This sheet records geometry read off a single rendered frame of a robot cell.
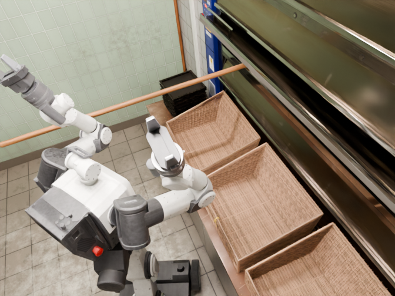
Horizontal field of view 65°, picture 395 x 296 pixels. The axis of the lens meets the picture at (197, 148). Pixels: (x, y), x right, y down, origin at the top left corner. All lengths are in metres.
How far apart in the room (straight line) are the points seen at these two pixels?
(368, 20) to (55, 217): 1.16
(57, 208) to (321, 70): 1.09
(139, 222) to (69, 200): 0.26
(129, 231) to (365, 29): 0.96
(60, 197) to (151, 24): 2.08
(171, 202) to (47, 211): 0.41
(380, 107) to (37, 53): 2.50
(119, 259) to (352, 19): 1.21
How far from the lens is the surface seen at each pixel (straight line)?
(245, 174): 2.06
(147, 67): 3.12
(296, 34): 1.46
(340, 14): 1.21
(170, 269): 2.24
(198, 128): 2.40
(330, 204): 1.59
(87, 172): 1.06
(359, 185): 1.42
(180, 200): 1.12
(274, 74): 1.50
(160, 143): 0.78
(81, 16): 2.82
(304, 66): 1.41
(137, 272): 1.75
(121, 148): 3.26
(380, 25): 1.11
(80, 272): 2.65
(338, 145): 1.16
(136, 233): 1.04
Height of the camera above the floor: 2.24
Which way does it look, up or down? 47 degrees down
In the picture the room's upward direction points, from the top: 8 degrees counter-clockwise
